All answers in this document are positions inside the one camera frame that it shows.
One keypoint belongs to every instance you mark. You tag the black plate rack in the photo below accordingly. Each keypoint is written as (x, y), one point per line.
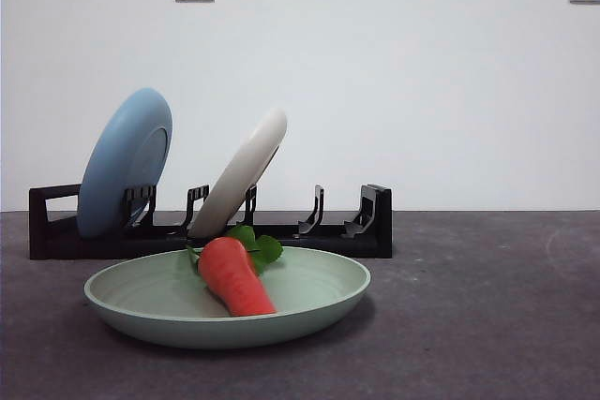
(328, 243)

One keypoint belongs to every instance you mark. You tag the orange carrot with green leaves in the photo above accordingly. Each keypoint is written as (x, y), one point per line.
(234, 278)

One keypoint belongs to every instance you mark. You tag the blue plate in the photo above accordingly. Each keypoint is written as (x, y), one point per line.
(117, 161)

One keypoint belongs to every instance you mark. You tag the white plate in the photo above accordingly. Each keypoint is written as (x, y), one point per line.
(244, 170)

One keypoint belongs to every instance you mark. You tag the green plate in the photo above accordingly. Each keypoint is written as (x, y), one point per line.
(154, 306)

